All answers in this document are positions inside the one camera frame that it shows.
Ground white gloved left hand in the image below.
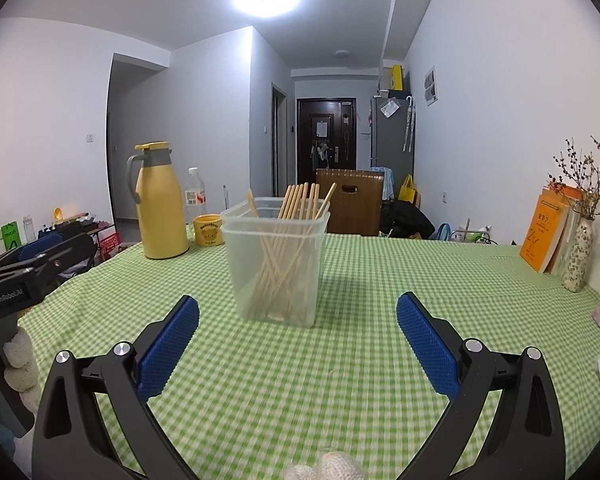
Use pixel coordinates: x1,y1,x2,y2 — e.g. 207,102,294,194
3,327,42,415

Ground white gloved right hand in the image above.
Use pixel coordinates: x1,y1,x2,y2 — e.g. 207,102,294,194
283,452,365,480

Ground red basket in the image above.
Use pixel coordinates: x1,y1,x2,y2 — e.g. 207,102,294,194
98,232,121,261

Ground yellow thermos jug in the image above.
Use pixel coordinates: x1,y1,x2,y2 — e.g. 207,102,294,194
126,141,189,260

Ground green checkered tablecloth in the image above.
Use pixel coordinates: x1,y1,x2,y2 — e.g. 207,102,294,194
21,235,600,479

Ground floral ceramic vase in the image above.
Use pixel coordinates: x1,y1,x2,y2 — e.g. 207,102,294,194
562,218,594,292

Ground clear plastic bottle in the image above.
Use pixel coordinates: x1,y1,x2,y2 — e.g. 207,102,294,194
184,167,207,224

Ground yellow bear mug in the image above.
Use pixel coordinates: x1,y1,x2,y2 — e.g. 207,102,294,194
193,214,224,247

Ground orange book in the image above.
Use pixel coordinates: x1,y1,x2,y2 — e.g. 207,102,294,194
519,184,582,273

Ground clear plastic container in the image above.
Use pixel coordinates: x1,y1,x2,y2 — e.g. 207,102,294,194
221,197,330,328

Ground dried flower branches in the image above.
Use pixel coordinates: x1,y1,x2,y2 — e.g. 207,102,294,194
548,136,600,220

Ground yellow tote bag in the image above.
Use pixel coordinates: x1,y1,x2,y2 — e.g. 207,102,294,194
398,174,417,204

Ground wooden stool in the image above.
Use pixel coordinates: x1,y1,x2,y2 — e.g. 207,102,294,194
316,169,385,236

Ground dark entrance door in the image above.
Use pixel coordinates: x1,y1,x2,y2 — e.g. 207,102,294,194
296,98,358,183

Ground grey refrigerator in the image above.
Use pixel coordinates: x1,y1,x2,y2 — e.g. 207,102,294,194
370,92,416,197

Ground yellow box on fridge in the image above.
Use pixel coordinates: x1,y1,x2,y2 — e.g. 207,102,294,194
389,64,404,91

